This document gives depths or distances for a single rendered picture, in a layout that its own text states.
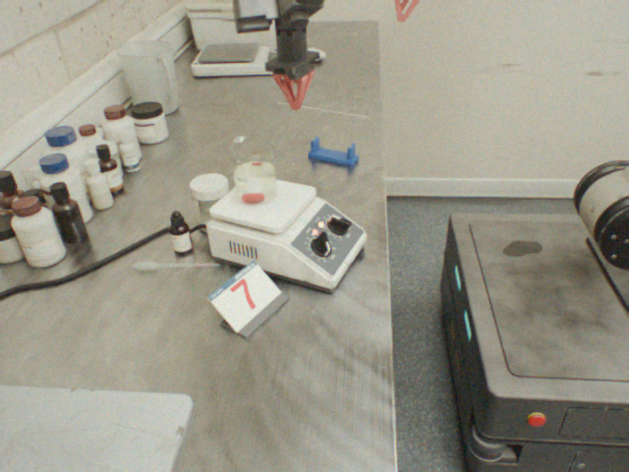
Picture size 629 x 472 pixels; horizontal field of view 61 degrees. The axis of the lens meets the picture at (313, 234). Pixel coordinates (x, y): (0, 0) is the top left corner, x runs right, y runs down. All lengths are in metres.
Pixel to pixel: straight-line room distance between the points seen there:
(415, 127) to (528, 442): 1.40
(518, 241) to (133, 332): 1.12
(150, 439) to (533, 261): 1.13
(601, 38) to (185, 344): 1.97
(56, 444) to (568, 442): 1.00
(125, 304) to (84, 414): 0.19
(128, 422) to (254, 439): 0.13
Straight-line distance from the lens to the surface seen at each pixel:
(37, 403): 0.68
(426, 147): 2.34
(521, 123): 2.36
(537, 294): 1.40
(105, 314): 0.77
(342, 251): 0.75
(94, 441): 0.62
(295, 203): 0.76
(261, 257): 0.75
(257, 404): 0.61
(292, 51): 1.01
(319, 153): 1.07
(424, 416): 1.55
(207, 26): 1.82
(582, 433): 1.29
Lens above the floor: 1.23
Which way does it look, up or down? 35 degrees down
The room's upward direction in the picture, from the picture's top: 3 degrees counter-clockwise
